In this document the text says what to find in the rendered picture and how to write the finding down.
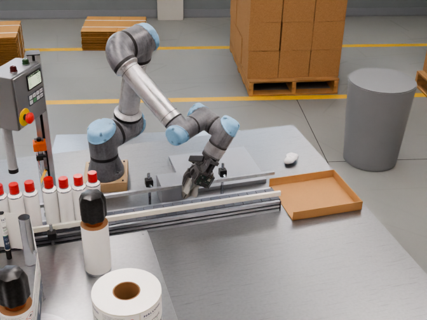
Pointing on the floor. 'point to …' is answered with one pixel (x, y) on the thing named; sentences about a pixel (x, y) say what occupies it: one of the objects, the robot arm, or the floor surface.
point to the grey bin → (376, 117)
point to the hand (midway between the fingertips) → (184, 194)
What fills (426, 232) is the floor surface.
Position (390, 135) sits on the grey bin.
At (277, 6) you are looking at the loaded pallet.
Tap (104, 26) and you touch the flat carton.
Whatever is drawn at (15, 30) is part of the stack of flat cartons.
